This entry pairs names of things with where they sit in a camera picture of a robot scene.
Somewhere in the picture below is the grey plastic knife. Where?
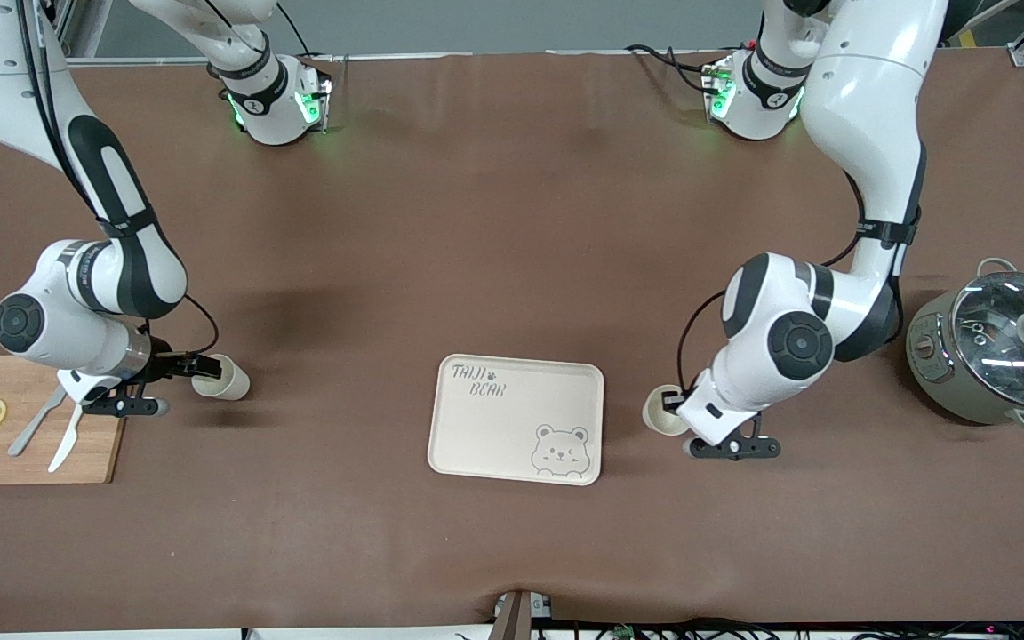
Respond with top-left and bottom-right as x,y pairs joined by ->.
7,384 -> 68,458

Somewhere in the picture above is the black arm base cable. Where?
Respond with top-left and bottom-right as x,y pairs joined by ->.
276,0 -> 314,60
624,43 -> 719,90

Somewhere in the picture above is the white plastic cup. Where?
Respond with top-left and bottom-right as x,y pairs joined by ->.
190,353 -> 252,402
642,383 -> 692,437

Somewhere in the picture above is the glass pot lid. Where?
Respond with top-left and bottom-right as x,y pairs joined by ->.
952,271 -> 1024,412

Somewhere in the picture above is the bamboo cutting board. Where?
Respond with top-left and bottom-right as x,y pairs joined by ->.
0,356 -> 128,485

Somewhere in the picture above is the cream bear print tray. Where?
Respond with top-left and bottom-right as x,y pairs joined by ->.
428,354 -> 606,487

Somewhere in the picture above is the white plastic knife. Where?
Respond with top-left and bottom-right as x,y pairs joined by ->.
48,402 -> 86,474

